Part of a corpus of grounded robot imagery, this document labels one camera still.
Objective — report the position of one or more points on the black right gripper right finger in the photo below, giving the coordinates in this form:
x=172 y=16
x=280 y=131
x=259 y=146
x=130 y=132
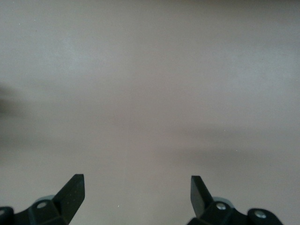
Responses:
x=204 y=206

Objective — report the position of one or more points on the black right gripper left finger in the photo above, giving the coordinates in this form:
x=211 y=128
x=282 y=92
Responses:
x=68 y=201

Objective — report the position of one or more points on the brown table cover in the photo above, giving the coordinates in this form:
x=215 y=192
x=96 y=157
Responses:
x=150 y=93

